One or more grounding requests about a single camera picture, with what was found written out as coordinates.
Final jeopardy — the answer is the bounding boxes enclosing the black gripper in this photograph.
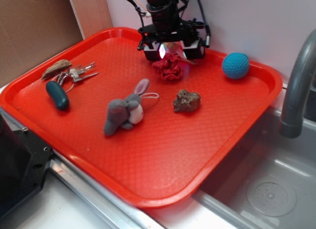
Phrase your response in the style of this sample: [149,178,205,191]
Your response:
[137,19,211,61]

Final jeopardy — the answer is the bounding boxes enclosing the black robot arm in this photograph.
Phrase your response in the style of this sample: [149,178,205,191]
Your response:
[126,0,211,61]

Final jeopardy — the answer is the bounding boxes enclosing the crumpled red cloth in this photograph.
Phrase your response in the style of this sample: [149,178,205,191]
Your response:
[152,53,184,80]

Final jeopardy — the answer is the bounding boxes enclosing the brown lumpy rock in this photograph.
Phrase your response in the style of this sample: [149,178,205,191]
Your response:
[172,89,201,113]

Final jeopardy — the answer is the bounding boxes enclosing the blue textured ball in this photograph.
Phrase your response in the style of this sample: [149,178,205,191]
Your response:
[222,52,250,79]

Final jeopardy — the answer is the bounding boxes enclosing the grey plush bunny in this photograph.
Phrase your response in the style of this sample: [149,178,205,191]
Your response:
[103,78,159,137]

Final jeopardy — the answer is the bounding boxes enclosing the red plastic tray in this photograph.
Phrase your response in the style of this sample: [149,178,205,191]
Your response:
[0,28,283,208]

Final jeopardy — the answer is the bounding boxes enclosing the brown wood piece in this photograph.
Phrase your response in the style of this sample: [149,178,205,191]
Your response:
[41,59,72,80]

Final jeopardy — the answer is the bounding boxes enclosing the dark teal oval fob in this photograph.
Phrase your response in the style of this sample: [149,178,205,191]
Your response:
[45,81,70,111]

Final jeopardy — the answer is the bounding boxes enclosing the grey sink faucet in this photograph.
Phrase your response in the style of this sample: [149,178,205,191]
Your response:
[279,31,316,138]

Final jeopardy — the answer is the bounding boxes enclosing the brown cardboard panel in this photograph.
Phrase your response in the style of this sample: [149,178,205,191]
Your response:
[0,0,112,86]

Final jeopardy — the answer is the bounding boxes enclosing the grey plastic sink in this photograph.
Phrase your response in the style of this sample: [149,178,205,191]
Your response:
[194,108,316,229]

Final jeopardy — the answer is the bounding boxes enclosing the black metal block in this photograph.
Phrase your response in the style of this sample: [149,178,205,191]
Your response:
[0,117,53,219]

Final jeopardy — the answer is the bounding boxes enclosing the silver keys on ring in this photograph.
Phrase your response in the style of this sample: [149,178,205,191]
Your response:
[52,62,99,93]

